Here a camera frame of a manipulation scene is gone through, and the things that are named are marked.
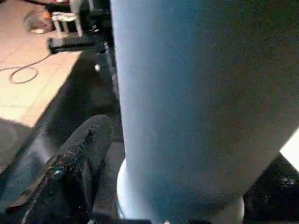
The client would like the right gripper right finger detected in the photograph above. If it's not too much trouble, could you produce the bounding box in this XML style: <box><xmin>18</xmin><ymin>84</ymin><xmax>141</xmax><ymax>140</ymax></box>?
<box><xmin>243</xmin><ymin>153</ymin><xmax>299</xmax><ymax>224</ymax></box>

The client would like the black flat floor base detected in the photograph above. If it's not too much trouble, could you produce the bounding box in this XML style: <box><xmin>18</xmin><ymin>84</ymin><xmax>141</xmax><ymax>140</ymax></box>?
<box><xmin>47</xmin><ymin>36</ymin><xmax>107</xmax><ymax>54</ymax></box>

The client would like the thin grey floor cable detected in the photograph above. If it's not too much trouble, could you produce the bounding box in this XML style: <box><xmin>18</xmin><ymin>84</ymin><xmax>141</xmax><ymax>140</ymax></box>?
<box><xmin>0</xmin><ymin>52</ymin><xmax>53</xmax><ymax>85</ymax></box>

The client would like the white plastic table top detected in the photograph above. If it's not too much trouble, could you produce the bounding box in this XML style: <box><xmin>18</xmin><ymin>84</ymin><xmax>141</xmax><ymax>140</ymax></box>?
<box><xmin>115</xmin><ymin>140</ymin><xmax>299</xmax><ymax>224</ymax></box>

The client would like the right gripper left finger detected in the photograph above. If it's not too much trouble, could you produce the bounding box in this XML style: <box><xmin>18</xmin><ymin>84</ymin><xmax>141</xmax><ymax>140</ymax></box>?
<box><xmin>0</xmin><ymin>114</ymin><xmax>115</xmax><ymax>224</ymax></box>

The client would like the small white stool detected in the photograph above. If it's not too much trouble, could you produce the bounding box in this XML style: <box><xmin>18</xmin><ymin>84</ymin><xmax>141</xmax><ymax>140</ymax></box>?
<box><xmin>51</xmin><ymin>12</ymin><xmax>83</xmax><ymax>38</ymax></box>

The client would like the white plastic table leg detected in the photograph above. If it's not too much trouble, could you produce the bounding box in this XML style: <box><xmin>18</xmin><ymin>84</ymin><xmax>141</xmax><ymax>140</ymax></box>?
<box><xmin>110</xmin><ymin>0</ymin><xmax>299</xmax><ymax>220</ymax></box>

